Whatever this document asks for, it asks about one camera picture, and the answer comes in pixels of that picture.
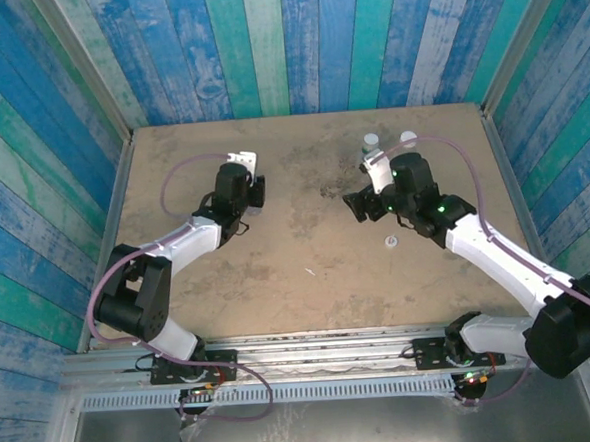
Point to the green label plastic bottle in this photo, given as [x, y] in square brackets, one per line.
[367, 152]

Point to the aluminium corner post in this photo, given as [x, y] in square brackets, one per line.
[85, 68]
[524, 41]

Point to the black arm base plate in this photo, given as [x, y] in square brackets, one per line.
[223, 363]
[428, 353]

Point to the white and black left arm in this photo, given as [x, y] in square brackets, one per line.
[186, 240]

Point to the steel sheet panel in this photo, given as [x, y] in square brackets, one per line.
[338, 434]

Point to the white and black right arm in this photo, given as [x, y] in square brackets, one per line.
[497, 258]

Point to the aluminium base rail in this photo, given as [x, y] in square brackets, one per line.
[323, 352]

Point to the aluminium table edge strip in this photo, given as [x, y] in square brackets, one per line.
[110, 227]
[515, 182]

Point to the small controller circuit board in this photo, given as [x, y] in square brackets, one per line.
[202, 392]
[475, 377]

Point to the white plastic bottle cap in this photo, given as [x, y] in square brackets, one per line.
[390, 240]
[408, 136]
[371, 140]

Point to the clear ribbed plastic bottle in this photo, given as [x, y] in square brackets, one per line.
[412, 148]

